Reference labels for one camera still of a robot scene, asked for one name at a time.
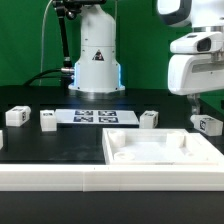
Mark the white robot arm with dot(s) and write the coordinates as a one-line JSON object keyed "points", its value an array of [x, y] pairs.
{"points": [[97, 72]]}

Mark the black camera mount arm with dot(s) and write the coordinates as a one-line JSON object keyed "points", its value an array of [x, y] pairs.
{"points": [[70, 9]]}

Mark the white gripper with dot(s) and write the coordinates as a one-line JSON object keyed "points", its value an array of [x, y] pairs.
{"points": [[197, 66]]}

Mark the white sheet with tags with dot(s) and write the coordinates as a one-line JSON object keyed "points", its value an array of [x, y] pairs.
{"points": [[111, 117]]}

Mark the white U-shaped obstacle fence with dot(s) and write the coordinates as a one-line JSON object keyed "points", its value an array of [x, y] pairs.
{"points": [[19, 177]]}

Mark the white square tabletop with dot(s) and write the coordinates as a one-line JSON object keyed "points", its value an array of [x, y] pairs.
{"points": [[129, 146]]}

